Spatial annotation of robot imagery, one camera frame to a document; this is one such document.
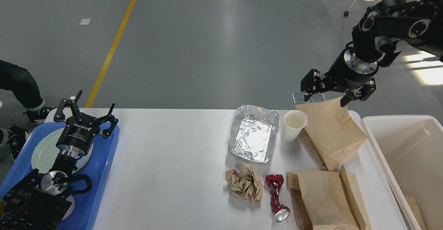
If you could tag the green plate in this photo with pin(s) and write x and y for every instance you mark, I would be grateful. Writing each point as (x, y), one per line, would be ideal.
(45, 151)

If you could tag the white plastic bin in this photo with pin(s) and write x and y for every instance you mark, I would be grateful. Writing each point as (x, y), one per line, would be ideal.
(409, 149)

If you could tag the white paper cup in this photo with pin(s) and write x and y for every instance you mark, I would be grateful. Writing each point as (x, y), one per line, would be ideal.
(294, 122)

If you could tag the brown paper bag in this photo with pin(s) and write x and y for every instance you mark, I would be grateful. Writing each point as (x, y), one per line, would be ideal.
(326, 200)
(331, 134)

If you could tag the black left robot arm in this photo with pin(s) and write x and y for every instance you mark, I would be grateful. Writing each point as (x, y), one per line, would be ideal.
(68, 194)

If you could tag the blue plastic tray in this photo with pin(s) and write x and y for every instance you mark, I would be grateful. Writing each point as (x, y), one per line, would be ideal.
(98, 167)

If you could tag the brown paper bag upper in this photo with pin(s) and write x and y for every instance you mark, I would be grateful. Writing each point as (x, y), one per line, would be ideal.
(331, 134)

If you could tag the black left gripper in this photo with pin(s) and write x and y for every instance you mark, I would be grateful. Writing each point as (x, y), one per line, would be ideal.
(79, 133)

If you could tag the crushed red soda can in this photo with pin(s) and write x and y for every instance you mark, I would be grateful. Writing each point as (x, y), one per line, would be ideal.
(280, 212)

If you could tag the person leg dark jeans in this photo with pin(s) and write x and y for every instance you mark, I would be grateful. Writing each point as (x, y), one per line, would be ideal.
(22, 84)

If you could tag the aluminium foil tray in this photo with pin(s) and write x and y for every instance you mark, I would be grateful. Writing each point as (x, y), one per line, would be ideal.
(253, 133)

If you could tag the grey floor outlet plate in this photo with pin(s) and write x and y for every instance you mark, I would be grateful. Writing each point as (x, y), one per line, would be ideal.
(299, 98)

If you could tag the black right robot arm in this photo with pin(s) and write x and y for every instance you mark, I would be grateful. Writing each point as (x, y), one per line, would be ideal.
(376, 43)

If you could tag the brown paper bag lower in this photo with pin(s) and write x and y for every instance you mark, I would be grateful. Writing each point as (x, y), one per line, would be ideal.
(326, 200)

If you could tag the crumpled brown paper ball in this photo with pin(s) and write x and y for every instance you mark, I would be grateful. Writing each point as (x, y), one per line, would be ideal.
(245, 183)

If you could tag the black green sneaker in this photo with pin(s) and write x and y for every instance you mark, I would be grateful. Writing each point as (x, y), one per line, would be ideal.
(15, 137)
(38, 117)

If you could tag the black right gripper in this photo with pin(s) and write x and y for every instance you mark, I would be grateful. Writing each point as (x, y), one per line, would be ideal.
(347, 74)

